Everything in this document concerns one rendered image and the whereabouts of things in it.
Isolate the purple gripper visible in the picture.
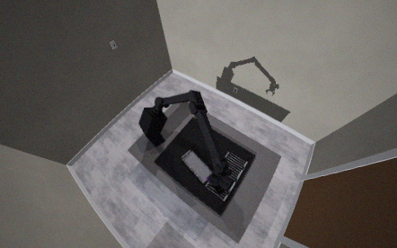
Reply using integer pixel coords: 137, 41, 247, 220
206, 174, 225, 196

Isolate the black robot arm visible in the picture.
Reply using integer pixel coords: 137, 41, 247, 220
148, 90, 234, 191

